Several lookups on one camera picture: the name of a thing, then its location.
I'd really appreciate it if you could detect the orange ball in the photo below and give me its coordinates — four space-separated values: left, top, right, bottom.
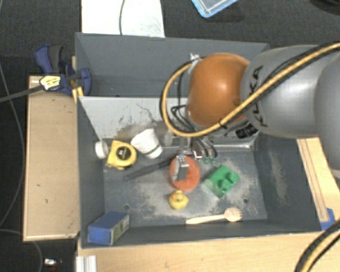
169 155 202 194

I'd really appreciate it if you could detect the yellow rubber duck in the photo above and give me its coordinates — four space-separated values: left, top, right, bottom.
168 189 190 210

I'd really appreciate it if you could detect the grey metal bin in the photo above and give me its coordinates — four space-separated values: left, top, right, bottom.
74 32 322 249

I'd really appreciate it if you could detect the white cup with green stripe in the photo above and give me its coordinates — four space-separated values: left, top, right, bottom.
130 127 164 160

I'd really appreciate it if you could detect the green toy brick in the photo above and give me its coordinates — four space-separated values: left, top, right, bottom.
202 164 240 199

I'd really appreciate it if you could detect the wooden spork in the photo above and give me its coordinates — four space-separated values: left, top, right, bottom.
185 207 243 226

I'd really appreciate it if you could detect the yellow tape measure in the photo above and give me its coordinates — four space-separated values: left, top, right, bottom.
105 140 138 171

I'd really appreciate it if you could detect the white plastic bottle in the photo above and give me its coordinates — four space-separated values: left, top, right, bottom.
95 140 110 160

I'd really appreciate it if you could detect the blue box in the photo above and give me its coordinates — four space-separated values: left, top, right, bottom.
87 211 130 246

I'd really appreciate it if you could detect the pale wood board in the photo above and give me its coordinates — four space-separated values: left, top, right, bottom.
22 75 82 242

